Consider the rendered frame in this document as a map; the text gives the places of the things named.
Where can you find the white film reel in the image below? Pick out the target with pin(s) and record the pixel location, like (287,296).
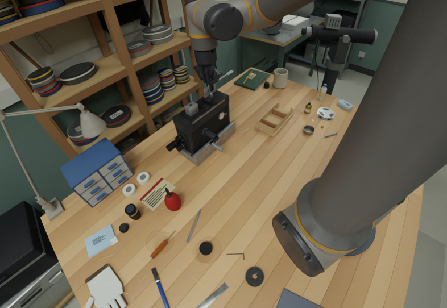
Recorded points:
(325,113)

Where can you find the light blue paper sheet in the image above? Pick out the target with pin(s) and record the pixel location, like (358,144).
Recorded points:
(98,242)

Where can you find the white bottle blue cap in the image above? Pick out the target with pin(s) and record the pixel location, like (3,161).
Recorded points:
(323,93)

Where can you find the grey metal table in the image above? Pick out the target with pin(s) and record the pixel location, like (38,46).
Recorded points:
(265,42)

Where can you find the black camera lens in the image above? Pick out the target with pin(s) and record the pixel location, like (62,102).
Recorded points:
(176,143)

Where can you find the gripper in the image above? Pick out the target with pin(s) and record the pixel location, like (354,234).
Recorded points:
(204,58)

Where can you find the black round jar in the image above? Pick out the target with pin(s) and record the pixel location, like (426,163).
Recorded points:
(133,212)

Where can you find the white desk lamp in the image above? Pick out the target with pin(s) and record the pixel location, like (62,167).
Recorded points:
(91,122)

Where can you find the black round cap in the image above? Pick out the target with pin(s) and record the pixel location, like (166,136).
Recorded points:
(123,228)

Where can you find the black film can red blue bands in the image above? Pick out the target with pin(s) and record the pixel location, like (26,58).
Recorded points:
(40,2)

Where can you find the black and silver crank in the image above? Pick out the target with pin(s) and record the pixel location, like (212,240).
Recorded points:
(212,137)

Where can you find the steel ruler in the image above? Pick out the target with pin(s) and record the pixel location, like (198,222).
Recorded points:
(213,295)

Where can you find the wooden shelf unit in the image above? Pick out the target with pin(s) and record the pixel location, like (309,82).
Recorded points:
(111,35)

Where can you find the grey round tin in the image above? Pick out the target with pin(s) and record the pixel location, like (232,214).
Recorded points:
(308,130)

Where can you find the small grey screwdriver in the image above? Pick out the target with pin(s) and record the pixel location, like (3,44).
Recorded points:
(330,135)

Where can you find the grey camera holding vise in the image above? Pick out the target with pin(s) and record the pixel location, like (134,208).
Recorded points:
(206,150)

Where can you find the flat black film can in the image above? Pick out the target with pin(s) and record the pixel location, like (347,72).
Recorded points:
(78,73)

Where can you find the green book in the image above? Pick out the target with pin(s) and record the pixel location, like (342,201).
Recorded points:
(260,81)

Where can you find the cream card red stripe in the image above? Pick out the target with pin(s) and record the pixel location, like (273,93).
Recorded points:
(153,194)

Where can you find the small amber bottle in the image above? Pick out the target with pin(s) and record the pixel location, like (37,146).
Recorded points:
(307,108)

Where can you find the black round disc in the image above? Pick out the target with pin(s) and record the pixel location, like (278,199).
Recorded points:
(205,248)

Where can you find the grey film can red blue bands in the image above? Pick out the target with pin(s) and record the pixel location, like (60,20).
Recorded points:
(75,136)

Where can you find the beige mug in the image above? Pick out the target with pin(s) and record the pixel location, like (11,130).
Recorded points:
(280,79)

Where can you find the black cine camera body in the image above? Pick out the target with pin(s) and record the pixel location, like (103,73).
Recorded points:
(204,122)

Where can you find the white glove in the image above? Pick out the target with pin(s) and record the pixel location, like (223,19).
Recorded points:
(104,285)

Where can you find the grey mat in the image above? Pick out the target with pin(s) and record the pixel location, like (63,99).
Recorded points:
(297,300)

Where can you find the black and grey machine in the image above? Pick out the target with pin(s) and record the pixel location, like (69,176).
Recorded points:
(21,252)

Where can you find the red rubber air blower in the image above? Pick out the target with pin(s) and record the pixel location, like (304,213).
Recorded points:
(173,202)

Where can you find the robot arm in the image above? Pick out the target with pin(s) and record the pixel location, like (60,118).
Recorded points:
(377,119)

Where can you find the white wall socket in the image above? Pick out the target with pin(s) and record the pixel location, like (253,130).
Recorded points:
(362,55)

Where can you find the grey blue film can stack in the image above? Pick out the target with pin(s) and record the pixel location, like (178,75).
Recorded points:
(150,89)

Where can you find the black hex key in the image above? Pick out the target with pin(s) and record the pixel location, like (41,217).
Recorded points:
(241,254)

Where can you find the black labelled film can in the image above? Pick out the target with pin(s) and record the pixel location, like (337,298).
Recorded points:
(116,115)

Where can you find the grey film can red band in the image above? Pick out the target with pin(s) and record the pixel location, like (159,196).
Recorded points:
(138,48)

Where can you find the blue drawer cabinet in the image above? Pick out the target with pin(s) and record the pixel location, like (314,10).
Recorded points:
(90,168)

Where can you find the grey block on camera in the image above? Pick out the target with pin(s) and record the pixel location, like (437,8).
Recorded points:
(191,108)

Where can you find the white tape roll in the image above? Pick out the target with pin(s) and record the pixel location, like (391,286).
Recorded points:
(143,178)
(129,189)

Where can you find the silver pen tool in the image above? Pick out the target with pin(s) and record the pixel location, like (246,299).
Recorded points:
(226,73)

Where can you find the light blue small box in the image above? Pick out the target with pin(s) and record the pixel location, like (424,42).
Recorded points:
(344,104)

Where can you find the dark film can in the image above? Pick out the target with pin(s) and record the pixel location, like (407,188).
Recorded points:
(128,143)

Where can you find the small striped film can stack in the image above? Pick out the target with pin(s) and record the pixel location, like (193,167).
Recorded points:
(167,79)
(181,74)

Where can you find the film can stack yellow band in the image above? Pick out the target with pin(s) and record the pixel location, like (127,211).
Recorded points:
(7,13)

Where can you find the beige wooden parts tray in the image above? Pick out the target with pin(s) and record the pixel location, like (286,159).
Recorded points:
(274,121)

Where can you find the grey tweezers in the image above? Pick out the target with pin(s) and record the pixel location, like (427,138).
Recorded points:
(194,225)

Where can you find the white box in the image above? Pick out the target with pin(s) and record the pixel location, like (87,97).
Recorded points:
(295,22)

